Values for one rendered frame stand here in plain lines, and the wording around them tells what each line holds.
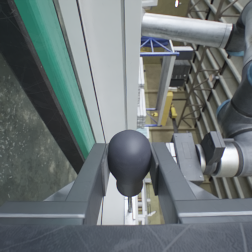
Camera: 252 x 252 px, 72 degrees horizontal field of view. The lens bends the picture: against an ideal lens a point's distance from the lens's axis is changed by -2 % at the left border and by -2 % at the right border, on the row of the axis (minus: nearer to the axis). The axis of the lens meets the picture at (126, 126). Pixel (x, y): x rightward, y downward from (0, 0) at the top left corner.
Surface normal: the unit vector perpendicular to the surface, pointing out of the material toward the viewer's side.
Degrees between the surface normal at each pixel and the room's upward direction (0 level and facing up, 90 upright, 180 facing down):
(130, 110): 90
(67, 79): 0
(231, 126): 144
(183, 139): 90
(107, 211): 90
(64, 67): 0
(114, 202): 90
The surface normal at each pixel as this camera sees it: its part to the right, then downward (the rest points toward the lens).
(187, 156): -0.02, -0.62
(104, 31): 0.00, 0.79
